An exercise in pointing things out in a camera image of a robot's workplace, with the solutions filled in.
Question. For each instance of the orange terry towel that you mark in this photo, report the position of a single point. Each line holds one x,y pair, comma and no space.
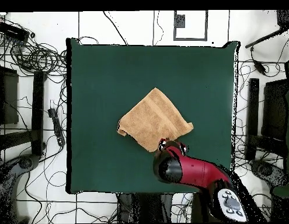
153,119

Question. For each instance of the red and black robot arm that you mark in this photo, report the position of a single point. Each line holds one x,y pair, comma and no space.
198,172

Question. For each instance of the black stand bar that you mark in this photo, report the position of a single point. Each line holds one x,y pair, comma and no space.
252,119
38,112

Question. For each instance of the dark green table cloth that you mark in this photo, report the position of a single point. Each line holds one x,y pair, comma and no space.
111,81

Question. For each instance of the dark stand base with knob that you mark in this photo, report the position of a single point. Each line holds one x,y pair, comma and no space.
266,171
20,168

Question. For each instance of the black furniture block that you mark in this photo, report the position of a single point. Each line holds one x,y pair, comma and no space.
8,98
275,109

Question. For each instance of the black power strip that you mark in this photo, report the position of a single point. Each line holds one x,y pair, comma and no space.
57,128

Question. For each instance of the black power adapter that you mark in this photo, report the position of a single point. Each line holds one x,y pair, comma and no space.
260,67

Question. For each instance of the black rod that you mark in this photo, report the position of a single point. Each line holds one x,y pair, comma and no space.
263,40

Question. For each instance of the black rectangular box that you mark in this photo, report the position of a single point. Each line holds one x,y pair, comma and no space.
13,31

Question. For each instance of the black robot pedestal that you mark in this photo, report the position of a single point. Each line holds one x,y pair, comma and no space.
144,207

